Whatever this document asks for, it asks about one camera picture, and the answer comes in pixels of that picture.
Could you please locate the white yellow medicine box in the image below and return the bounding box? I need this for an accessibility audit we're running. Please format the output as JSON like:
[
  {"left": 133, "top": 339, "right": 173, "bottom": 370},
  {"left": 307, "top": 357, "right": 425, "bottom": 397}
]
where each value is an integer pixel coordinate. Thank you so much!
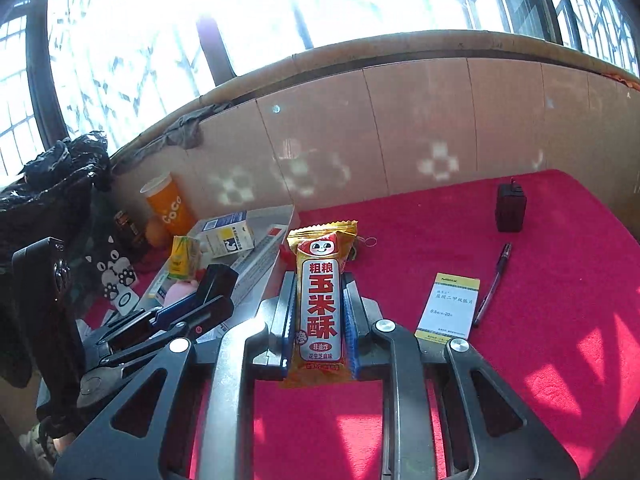
[{"left": 414, "top": 273, "right": 480, "bottom": 344}]

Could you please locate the grey liquid sealant box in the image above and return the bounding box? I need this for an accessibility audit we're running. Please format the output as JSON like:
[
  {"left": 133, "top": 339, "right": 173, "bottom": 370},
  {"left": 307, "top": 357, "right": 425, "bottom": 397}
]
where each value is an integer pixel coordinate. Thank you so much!
[{"left": 231, "top": 224, "right": 288, "bottom": 307}]

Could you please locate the yellow bamboo tissue pack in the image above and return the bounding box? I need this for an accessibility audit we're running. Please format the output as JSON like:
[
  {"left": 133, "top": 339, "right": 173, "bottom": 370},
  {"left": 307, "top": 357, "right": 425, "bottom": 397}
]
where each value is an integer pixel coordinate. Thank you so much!
[{"left": 167, "top": 236, "right": 201, "bottom": 281}]

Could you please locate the blue white medicine box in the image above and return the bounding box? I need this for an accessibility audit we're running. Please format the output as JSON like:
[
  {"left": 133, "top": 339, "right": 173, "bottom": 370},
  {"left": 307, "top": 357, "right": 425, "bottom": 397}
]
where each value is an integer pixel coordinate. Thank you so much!
[{"left": 190, "top": 210, "right": 255, "bottom": 258}]

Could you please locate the corn crisp snack bar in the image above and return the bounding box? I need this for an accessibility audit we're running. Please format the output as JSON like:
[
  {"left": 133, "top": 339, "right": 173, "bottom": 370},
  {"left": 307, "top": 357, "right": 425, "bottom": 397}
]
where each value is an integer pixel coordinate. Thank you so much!
[{"left": 283, "top": 220, "right": 358, "bottom": 389}]

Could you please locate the pink plush pig toy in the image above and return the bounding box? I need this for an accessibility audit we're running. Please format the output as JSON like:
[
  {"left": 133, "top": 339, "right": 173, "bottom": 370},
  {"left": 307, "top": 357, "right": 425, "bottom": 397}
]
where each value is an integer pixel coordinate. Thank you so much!
[{"left": 163, "top": 280, "right": 198, "bottom": 307}]

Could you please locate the person's left hand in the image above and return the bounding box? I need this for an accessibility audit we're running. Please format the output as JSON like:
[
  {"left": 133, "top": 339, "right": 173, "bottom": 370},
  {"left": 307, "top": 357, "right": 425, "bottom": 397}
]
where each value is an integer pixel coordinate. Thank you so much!
[{"left": 18, "top": 422, "right": 76, "bottom": 462}]

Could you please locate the cat print bag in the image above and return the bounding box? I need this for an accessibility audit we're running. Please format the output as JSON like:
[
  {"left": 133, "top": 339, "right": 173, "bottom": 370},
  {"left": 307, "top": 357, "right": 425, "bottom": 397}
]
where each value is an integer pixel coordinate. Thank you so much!
[{"left": 66, "top": 188, "right": 139, "bottom": 318}]

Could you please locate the dark drink can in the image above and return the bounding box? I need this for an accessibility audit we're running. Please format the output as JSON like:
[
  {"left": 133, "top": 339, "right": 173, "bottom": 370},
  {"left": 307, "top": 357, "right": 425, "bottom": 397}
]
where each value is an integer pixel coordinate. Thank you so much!
[{"left": 114, "top": 210, "right": 148, "bottom": 261}]

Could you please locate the orange fruit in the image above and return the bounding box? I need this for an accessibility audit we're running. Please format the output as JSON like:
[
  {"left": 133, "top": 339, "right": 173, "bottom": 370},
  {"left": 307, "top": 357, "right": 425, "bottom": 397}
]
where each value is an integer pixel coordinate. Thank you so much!
[{"left": 144, "top": 217, "right": 172, "bottom": 249}]

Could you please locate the black plastic bag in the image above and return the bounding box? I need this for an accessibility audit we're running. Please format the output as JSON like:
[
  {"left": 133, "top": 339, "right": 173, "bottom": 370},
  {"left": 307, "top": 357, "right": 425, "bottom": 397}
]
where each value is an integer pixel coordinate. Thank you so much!
[{"left": 1, "top": 131, "right": 111, "bottom": 266}]

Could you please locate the white cardboard tray box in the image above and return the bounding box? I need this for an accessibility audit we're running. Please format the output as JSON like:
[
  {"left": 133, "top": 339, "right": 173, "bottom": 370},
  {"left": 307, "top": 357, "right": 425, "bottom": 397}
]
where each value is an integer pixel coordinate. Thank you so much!
[{"left": 136, "top": 204, "right": 302, "bottom": 340}]

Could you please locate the black pen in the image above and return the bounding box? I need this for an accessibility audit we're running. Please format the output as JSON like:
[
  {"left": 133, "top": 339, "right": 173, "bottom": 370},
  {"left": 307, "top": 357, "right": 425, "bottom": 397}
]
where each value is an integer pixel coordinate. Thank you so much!
[{"left": 473, "top": 243, "right": 512, "bottom": 327}]

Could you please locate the orange coco paper cup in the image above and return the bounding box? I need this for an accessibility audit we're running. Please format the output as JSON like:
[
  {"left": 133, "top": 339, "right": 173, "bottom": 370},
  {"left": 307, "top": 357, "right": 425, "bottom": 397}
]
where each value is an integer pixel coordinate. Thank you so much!
[{"left": 140, "top": 172, "right": 196, "bottom": 235}]

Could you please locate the black cube power adapter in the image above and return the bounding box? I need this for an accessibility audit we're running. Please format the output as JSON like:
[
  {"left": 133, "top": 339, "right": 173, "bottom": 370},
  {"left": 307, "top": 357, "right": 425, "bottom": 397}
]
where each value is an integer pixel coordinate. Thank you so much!
[{"left": 495, "top": 179, "right": 527, "bottom": 233}]

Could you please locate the grey rag on sill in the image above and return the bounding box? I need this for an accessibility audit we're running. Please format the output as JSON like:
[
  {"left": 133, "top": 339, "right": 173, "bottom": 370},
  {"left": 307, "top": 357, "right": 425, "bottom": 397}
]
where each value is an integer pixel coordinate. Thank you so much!
[{"left": 112, "top": 102, "right": 232, "bottom": 176}]

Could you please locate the red chili plush keychain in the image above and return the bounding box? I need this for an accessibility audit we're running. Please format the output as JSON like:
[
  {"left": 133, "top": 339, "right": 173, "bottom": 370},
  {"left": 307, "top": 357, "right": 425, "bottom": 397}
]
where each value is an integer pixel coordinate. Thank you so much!
[{"left": 348, "top": 236, "right": 378, "bottom": 261}]

